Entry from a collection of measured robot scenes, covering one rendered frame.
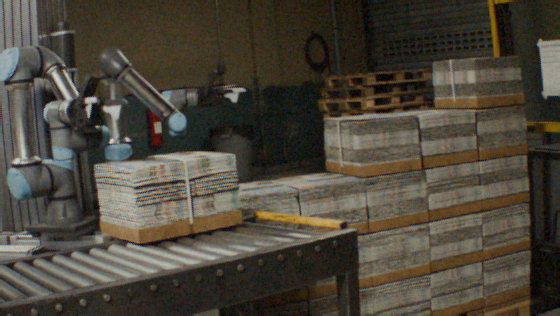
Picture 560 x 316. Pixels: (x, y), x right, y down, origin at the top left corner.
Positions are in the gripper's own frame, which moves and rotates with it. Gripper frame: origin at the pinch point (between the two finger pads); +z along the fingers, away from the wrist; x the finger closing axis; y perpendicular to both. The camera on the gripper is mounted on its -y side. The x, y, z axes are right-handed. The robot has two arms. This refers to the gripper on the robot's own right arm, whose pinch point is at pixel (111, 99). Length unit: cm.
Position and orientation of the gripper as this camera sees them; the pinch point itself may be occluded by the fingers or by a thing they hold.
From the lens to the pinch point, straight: 224.7
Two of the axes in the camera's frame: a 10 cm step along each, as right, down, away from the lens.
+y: 0.0, 10.0, -0.2
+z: 7.5, -0.1, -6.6
